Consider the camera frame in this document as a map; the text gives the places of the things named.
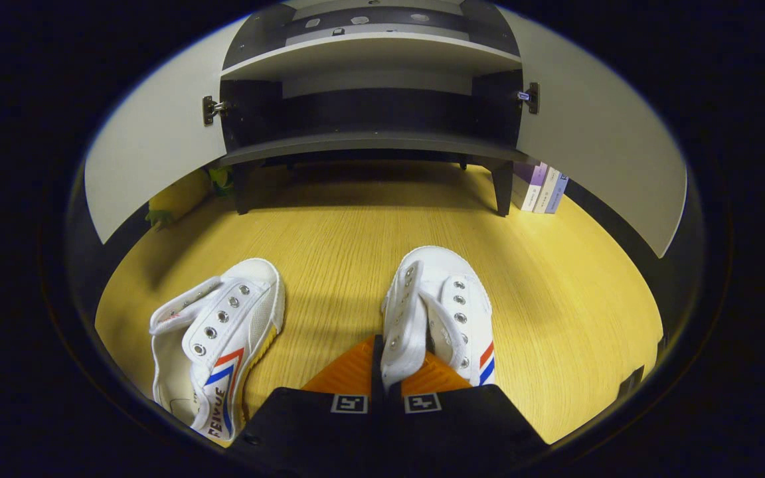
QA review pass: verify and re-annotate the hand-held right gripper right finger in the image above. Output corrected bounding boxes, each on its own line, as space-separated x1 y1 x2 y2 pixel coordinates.
384 351 551 475

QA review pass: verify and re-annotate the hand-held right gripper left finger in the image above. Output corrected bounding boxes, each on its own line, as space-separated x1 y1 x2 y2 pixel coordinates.
231 334 384 475

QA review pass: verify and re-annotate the white striped canvas shoe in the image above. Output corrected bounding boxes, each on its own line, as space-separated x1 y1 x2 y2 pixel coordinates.
380 246 497 391
149 258 286 444

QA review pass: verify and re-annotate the white shoe cabinet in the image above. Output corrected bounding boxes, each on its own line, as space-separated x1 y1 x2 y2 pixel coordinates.
218 0 533 217

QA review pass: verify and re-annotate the metal door hinge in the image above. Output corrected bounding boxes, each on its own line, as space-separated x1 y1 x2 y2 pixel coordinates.
517 81 542 116
201 94 230 127

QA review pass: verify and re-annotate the green plush toy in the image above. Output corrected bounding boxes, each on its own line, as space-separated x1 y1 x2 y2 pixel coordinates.
208 165 234 199

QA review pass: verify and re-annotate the white book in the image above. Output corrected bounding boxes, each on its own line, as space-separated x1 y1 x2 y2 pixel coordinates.
533 166 561 214

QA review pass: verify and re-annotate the yellow plush toy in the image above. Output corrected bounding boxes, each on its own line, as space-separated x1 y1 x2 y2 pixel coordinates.
145 169 215 232

